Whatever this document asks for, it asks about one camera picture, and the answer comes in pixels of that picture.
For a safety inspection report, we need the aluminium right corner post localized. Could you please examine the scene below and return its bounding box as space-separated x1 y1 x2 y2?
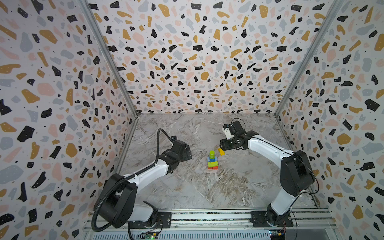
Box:
274 0 343 119

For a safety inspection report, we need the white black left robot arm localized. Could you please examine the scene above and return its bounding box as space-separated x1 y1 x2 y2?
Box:
91 140 192 232

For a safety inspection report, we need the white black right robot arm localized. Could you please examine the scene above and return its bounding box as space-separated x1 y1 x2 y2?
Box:
220 119 316 227

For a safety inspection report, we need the lime green cylinder block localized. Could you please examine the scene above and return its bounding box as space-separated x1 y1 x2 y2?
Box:
209 151 215 159

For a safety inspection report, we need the yellow triangular wood block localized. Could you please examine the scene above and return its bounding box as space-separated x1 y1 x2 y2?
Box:
219 148 225 156

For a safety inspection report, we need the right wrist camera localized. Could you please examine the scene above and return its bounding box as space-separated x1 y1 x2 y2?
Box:
222 124 234 140

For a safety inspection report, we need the lime green rectangular block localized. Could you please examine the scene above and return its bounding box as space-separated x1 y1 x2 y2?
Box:
208 161 219 167

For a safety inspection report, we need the aluminium corner post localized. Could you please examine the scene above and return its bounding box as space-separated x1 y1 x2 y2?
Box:
274 0 343 119
78 0 138 120

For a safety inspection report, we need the aluminium left corner post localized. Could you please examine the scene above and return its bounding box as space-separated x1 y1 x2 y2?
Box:
78 0 138 120

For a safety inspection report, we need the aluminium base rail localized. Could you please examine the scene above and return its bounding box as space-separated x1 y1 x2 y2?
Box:
80 209 342 240

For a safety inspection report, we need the black corrugated cable conduit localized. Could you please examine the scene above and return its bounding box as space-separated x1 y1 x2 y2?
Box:
91 128 176 233

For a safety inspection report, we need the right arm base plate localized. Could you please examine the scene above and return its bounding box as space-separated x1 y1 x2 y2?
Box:
250 211 294 228

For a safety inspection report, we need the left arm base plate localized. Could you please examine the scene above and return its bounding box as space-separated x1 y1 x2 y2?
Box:
130 212 172 231

